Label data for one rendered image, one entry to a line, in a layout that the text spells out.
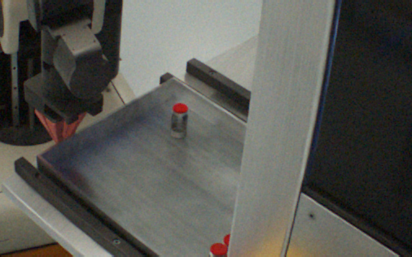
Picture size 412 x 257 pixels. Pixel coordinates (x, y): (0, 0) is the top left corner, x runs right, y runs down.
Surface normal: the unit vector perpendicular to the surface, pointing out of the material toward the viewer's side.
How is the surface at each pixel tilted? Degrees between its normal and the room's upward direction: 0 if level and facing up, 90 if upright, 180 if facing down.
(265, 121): 90
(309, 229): 90
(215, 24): 0
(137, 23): 0
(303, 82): 90
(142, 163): 0
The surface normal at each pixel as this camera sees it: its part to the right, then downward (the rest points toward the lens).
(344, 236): -0.68, 0.42
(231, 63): 0.08, -0.77
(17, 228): 0.42, 0.60
